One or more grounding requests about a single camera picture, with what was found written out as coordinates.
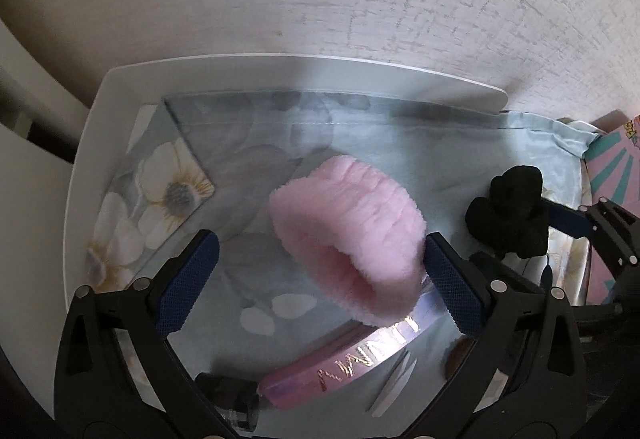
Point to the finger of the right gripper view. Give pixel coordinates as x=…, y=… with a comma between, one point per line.
x=567, y=220

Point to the small dark bottle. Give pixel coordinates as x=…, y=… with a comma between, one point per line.
x=236, y=400

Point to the pink purple long box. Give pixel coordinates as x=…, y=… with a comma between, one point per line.
x=350, y=356

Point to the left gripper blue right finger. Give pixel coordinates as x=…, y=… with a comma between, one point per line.
x=454, y=279

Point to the black scrunchie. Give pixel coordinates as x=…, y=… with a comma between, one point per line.
x=512, y=219

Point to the pink fluffy wristband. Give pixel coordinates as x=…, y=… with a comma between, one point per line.
x=358, y=234

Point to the cardboard box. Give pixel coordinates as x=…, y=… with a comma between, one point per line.
x=613, y=169

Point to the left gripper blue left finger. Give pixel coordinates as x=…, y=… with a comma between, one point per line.
x=181, y=280

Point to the floral light blue cloth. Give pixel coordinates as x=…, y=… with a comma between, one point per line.
x=443, y=157

